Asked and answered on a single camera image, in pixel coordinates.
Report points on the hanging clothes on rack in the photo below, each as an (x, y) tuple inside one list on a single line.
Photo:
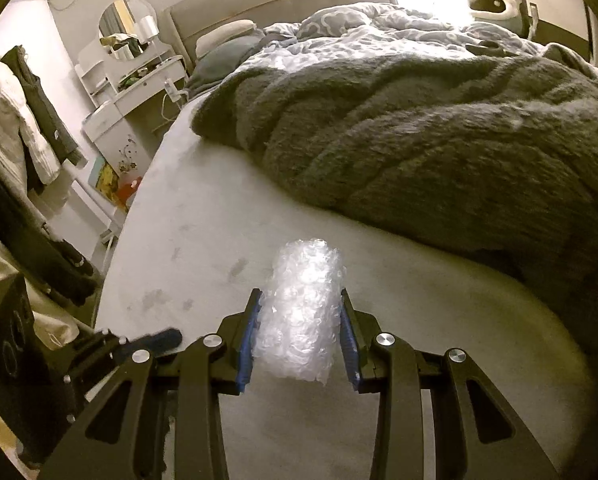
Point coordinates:
[(34, 141)]

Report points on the white wardrobe with dark trim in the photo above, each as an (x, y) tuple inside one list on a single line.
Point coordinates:
[(569, 20)]

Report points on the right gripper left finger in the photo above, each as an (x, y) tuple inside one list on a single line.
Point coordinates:
[(122, 431)]

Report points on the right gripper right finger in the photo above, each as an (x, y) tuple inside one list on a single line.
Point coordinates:
[(476, 432)]

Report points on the white dressing table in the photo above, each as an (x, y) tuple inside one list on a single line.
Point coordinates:
[(130, 103)]

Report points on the oval vanity mirror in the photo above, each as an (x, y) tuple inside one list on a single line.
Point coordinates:
[(119, 28)]

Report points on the grey fleece patterned duvet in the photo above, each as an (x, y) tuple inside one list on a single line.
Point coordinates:
[(468, 139)]

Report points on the beige pillow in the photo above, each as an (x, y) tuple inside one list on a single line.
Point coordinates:
[(221, 34)]

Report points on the white cat bed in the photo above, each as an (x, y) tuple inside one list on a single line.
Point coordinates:
[(504, 13)]

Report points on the grey-blue pillow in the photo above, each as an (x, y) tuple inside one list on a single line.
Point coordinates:
[(221, 61)]

